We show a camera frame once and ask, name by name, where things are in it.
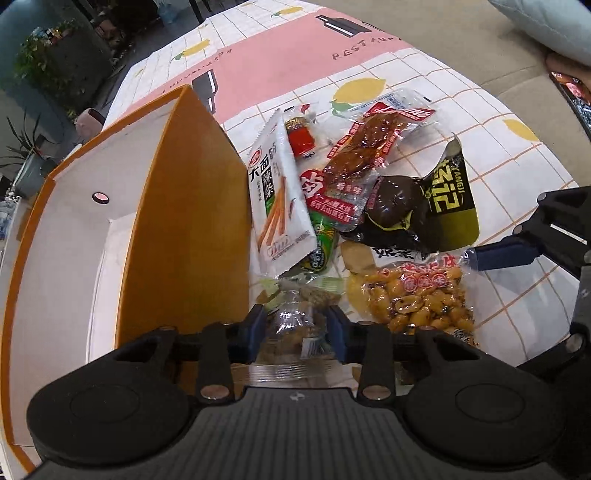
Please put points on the small red snack packet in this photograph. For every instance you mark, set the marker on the small red snack packet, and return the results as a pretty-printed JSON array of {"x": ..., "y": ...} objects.
[{"x": 302, "y": 134}]

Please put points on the red braised meat packet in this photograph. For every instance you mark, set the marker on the red braised meat packet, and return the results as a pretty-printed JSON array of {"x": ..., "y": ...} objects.
[{"x": 358, "y": 157}]

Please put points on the pink printed tablecloth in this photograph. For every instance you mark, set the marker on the pink printed tablecloth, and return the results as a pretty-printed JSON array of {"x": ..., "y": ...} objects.
[{"x": 277, "y": 69}]

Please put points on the white spicy strip packet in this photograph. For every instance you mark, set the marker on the white spicy strip packet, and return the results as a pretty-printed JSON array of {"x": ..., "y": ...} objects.
[{"x": 277, "y": 194}]

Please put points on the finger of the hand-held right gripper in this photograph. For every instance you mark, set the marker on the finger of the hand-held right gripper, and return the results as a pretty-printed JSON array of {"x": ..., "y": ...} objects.
[
  {"x": 581, "y": 344},
  {"x": 505, "y": 254}
]

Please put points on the light blue pillow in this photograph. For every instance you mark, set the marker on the light blue pillow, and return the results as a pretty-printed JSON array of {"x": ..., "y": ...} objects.
[{"x": 549, "y": 27}]

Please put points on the black yellow egg packet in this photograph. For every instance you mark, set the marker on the black yellow egg packet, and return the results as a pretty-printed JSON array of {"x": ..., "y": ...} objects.
[{"x": 406, "y": 207}]

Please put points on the yellow broad bean packet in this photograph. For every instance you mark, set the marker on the yellow broad bean packet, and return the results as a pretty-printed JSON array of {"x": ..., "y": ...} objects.
[{"x": 415, "y": 300}]

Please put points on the pink stool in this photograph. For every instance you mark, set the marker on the pink stool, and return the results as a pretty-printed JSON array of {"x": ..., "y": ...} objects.
[{"x": 90, "y": 122}]

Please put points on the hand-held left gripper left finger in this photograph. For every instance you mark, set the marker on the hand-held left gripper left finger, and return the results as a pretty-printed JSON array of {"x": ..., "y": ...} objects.
[{"x": 256, "y": 332}]

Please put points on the blue water bottle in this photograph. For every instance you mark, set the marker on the blue water bottle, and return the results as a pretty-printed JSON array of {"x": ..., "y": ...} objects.
[{"x": 167, "y": 10}]

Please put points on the dark planter with greenery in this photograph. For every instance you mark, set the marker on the dark planter with greenery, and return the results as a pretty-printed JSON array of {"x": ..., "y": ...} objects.
[{"x": 60, "y": 60}]

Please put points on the green snack packet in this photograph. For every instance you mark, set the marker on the green snack packet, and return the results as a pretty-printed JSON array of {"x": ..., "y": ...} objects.
[{"x": 321, "y": 244}]

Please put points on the potted plant in grey pot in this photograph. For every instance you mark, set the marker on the potted plant in grey pot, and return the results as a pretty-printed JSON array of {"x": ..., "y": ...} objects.
[{"x": 27, "y": 161}]

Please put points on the dark flat object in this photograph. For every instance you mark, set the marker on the dark flat object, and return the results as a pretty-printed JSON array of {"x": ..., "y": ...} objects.
[{"x": 575, "y": 99}]

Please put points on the clear peanut packet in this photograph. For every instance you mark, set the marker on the clear peanut packet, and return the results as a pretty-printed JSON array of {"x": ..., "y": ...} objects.
[{"x": 295, "y": 323}]

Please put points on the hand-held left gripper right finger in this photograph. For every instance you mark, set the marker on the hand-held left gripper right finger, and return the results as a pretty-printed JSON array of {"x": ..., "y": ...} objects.
[{"x": 337, "y": 334}]

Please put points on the white pickle packet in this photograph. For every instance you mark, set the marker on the white pickle packet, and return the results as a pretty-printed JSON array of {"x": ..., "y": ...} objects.
[{"x": 358, "y": 258}]

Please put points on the orange cardboard box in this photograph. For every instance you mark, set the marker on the orange cardboard box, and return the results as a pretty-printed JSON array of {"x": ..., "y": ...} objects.
[{"x": 83, "y": 258}]

